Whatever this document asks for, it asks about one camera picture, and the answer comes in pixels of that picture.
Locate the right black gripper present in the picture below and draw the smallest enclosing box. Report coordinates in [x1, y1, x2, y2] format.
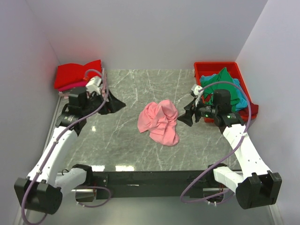
[177, 96, 218, 127]

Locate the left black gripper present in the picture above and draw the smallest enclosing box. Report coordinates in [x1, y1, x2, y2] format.
[82, 88, 126, 116]

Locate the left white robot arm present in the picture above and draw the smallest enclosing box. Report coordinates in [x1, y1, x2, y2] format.
[14, 87, 126, 215]

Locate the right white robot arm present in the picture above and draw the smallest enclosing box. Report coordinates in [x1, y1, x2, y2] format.
[178, 89, 282, 209]

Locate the folded magenta t shirt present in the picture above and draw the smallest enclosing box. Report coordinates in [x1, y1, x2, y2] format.
[58, 81, 88, 92]

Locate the folded grey t shirt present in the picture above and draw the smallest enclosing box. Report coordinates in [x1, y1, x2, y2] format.
[101, 68, 105, 83]

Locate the red plastic bin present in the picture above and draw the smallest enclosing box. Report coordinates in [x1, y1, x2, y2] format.
[193, 61, 256, 123]

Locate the folded light pink t shirt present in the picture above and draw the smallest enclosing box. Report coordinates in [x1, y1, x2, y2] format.
[58, 69, 108, 98]

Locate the folded beige t shirt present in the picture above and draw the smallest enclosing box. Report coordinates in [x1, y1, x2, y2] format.
[59, 91, 69, 97]

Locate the blue t shirt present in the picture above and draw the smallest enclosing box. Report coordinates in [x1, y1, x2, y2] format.
[200, 73, 248, 112]

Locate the folded red t shirt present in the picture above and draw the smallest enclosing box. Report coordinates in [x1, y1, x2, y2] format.
[54, 60, 102, 90]

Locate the dark red t shirt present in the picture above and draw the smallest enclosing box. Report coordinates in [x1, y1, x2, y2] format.
[238, 102, 259, 121]

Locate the black base beam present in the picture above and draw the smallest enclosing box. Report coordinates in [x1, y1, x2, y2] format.
[86, 170, 203, 198]

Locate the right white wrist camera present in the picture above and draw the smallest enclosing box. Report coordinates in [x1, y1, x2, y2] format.
[190, 84, 204, 106]

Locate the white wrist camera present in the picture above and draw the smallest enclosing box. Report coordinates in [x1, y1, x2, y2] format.
[190, 84, 204, 106]
[85, 76, 102, 94]

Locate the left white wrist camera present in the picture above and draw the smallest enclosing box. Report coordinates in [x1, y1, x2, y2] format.
[85, 76, 102, 94]

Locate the aluminium rail frame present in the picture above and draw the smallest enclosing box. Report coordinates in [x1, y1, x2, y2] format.
[14, 103, 282, 224]

